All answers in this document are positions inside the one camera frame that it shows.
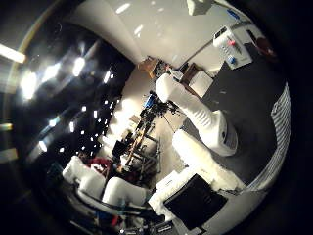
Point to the striped white cloth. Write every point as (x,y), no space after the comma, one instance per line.
(278,137)

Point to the person in red top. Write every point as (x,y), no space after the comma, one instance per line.
(99,163)

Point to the cluttered wooden shelf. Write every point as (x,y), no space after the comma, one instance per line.
(150,67)

